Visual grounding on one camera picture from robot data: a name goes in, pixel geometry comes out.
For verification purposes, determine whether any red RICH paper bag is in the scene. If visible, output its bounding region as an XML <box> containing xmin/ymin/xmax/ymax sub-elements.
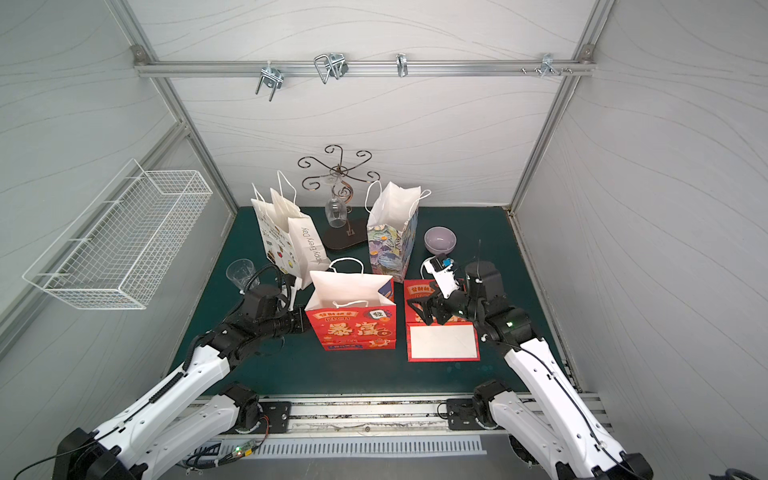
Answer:
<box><xmin>405</xmin><ymin>305</ymin><xmax>480</xmax><ymax>363</ymax></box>

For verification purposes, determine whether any clear glass tumbler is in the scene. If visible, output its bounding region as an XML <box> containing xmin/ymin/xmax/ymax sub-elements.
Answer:
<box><xmin>225</xmin><ymin>258</ymin><xmax>256</xmax><ymax>294</ymax></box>

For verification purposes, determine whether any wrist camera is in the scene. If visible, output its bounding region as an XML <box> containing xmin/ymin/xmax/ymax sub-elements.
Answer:
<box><xmin>421</xmin><ymin>253</ymin><xmax>459</xmax><ymax>299</ymax></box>
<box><xmin>286</xmin><ymin>275</ymin><xmax>303</xmax><ymax>311</ymax></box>

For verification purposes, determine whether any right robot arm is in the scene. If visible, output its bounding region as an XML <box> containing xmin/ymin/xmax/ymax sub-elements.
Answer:
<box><xmin>408</xmin><ymin>255</ymin><xmax>654</xmax><ymax>479</ymax></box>

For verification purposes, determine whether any black metal cup tree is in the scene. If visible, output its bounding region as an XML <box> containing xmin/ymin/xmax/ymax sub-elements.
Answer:
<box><xmin>297</xmin><ymin>144</ymin><xmax>381</xmax><ymax>252</ymax></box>

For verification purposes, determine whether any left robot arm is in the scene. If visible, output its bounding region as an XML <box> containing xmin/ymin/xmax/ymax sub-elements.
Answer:
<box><xmin>52</xmin><ymin>270</ymin><xmax>310</xmax><ymax>479</ymax></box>

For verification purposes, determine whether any green felt table mat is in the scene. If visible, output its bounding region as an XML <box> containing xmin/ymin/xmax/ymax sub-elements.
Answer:
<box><xmin>171</xmin><ymin>207</ymin><xmax>554</xmax><ymax>396</ymax></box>

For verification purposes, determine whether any slotted cable duct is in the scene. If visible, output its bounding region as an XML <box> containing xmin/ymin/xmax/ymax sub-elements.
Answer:
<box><xmin>245</xmin><ymin>435</ymin><xmax>487</xmax><ymax>460</ymax></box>

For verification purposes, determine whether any floral print paper bag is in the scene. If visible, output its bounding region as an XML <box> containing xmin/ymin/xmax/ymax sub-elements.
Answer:
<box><xmin>364</xmin><ymin>180</ymin><xmax>432</xmax><ymax>283</ymax></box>

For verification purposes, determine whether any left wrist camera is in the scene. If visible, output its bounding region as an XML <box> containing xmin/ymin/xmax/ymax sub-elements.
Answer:
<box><xmin>286</xmin><ymin>275</ymin><xmax>303</xmax><ymax>311</ymax></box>

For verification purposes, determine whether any clear wine glass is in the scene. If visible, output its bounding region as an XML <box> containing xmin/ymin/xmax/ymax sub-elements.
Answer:
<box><xmin>325</xmin><ymin>177</ymin><xmax>348</xmax><ymax>229</ymax></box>

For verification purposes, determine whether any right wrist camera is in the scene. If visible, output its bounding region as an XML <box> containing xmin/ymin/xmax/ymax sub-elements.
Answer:
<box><xmin>421</xmin><ymin>253</ymin><xmax>459</xmax><ymax>299</ymax></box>

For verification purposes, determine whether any white printed paper bag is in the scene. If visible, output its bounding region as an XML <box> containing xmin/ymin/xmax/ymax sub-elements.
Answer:
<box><xmin>251</xmin><ymin>170</ymin><xmax>330</xmax><ymax>289</ymax></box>

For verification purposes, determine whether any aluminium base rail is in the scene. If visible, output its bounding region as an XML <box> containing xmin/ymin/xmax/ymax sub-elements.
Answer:
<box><xmin>179</xmin><ymin>392</ymin><xmax>613</xmax><ymax>442</ymax></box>

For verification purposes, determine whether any pink ceramic bowl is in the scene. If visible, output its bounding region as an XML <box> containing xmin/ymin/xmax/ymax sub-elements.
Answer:
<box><xmin>424</xmin><ymin>226</ymin><xmax>457</xmax><ymax>255</ymax></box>

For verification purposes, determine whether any aluminium top rail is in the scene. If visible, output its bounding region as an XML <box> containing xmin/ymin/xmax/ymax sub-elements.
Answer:
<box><xmin>134</xmin><ymin>57</ymin><xmax>596</xmax><ymax>78</ymax></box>

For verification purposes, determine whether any white wire wall basket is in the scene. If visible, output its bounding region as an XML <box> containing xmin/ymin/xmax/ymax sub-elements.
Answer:
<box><xmin>22</xmin><ymin>159</ymin><xmax>212</xmax><ymax>310</ymax></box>

